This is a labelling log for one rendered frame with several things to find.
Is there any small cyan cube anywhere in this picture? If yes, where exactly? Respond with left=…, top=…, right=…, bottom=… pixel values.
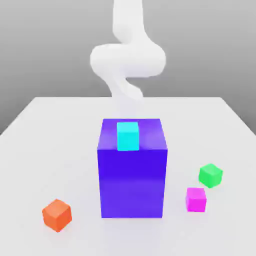
left=116, top=121, right=140, bottom=152

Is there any small green cube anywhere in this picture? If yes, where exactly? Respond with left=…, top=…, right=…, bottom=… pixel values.
left=198, top=163, right=224, bottom=189

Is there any small magenta cube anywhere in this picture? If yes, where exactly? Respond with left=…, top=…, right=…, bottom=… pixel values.
left=185, top=187, right=207, bottom=213

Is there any small orange cube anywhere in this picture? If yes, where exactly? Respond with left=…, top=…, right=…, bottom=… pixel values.
left=41, top=198, right=73, bottom=233

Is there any large purple box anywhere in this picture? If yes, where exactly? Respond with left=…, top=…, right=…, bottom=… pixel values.
left=96, top=118, right=168, bottom=219

